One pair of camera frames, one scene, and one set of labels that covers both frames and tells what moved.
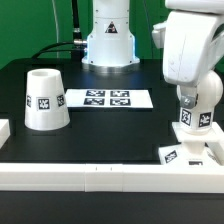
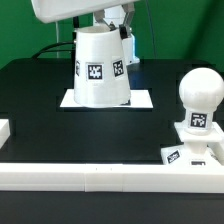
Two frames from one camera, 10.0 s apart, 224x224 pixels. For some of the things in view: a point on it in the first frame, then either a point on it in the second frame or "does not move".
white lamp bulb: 199,119 does not move
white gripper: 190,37 to 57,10
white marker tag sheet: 109,98 does not move
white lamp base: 205,148 does not move
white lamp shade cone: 45,106 to 101,77
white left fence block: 4,130 does not move
